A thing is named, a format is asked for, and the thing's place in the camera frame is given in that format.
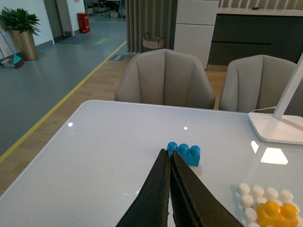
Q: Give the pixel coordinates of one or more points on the beige chair left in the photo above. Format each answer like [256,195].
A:
[166,77]

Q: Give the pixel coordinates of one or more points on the beige chair right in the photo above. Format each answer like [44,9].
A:
[255,83]

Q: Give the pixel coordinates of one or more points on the beige curtain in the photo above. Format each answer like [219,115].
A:
[156,17]

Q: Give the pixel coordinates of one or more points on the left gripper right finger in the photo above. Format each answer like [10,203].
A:
[193,204]

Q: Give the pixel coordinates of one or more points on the white desk lamp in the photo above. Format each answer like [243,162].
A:
[278,127]

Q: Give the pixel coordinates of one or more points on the woven basket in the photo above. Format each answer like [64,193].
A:
[153,42]

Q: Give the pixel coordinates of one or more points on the dark kitchen counter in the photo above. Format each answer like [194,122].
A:
[242,35]

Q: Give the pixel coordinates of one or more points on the beige chair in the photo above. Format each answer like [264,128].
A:
[166,77]
[255,83]

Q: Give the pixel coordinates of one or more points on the potted green plant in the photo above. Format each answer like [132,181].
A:
[23,26]

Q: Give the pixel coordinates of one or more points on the blue toy block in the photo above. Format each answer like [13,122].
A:
[191,155]

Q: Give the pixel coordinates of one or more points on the broom and dustpan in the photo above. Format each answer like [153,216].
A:
[15,62]

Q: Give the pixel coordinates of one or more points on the white studded base plate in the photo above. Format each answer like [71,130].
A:
[249,197]

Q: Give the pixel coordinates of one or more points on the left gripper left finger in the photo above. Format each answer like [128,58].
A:
[150,207]

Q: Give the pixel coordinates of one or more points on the yellow toy block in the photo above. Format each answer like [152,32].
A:
[272,214]

